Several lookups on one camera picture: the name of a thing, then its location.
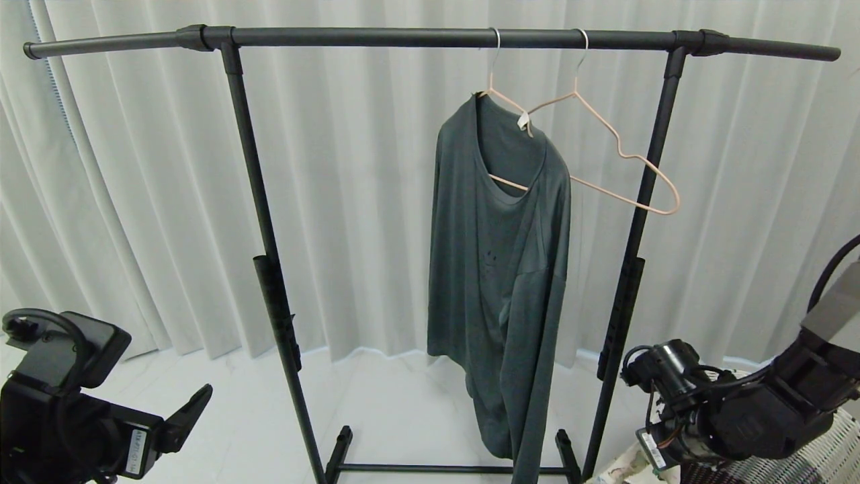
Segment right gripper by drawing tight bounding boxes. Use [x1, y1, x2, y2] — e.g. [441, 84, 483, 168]
[635, 390, 834, 471]

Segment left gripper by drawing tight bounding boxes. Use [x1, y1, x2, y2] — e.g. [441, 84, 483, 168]
[0, 376, 214, 481]

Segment pink clothes hanger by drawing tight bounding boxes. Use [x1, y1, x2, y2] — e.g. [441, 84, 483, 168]
[527, 30, 681, 216]
[477, 28, 538, 196]

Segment black clothes rack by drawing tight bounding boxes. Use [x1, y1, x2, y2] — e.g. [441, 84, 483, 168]
[24, 25, 842, 484]

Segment white laundry basket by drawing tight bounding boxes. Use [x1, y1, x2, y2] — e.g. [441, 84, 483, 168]
[608, 370, 860, 484]

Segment dark grey sleeveless top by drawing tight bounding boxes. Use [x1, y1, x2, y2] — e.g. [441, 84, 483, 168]
[427, 93, 572, 484]

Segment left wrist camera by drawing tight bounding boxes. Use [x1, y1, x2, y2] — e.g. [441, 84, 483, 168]
[0, 311, 132, 391]

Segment cream printed garment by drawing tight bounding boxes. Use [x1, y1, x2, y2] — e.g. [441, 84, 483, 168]
[591, 447, 649, 484]

